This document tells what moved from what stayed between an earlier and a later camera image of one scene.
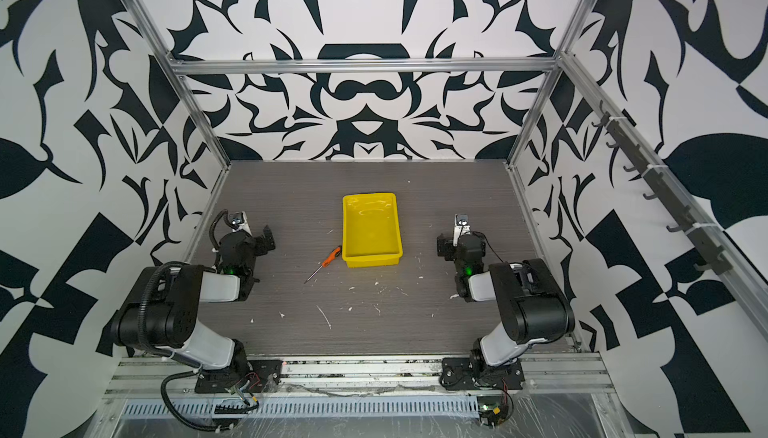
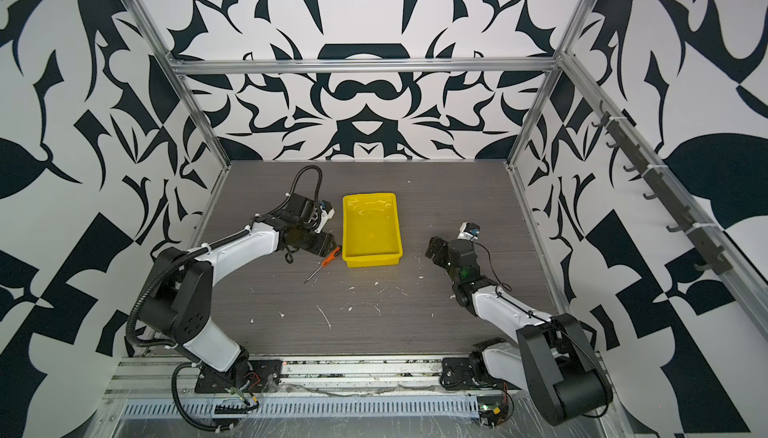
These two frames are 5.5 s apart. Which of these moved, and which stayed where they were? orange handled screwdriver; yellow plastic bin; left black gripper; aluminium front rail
Moved: left black gripper
Stayed: orange handled screwdriver; aluminium front rail; yellow plastic bin
